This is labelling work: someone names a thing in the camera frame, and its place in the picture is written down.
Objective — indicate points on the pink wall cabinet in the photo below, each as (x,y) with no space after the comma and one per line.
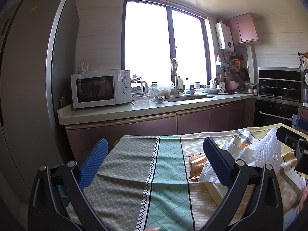
(243,29)

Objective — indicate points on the patterned green beige tablecloth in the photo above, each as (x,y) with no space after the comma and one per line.
(144,181)

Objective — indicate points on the white paper cup blue dots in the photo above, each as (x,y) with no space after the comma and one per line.
(237,141)

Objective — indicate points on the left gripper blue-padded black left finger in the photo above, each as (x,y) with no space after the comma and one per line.
(58,200)

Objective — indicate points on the small patterned ceramic bowl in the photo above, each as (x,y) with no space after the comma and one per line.
(159,99)

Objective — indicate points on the white microwave oven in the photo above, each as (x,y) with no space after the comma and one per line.
(101,88)

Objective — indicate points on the chrome sink faucet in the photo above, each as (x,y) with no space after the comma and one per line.
(174,77)

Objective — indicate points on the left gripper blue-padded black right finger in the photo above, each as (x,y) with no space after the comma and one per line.
(264,210)

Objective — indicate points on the black built-in oven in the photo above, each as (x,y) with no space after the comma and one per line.
(269,113)

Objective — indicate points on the hanging black frying pan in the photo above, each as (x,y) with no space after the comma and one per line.
(244,74)

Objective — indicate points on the white paper towel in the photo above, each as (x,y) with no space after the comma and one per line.
(208,175)

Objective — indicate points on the gold foil snack wrapper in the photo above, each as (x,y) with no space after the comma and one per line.
(197,163)

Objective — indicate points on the white wall water heater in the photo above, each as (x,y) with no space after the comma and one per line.
(224,36)

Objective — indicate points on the purple lower kitchen cabinets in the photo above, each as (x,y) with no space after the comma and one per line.
(222,117)

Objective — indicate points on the grey refrigerator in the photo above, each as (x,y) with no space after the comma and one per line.
(38,39)

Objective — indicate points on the white foam fruit net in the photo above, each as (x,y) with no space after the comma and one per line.
(267,151)

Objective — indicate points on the black range hood stove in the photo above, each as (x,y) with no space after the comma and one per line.
(282,83)

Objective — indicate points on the glass electric kettle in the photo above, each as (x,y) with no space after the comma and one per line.
(138,86)

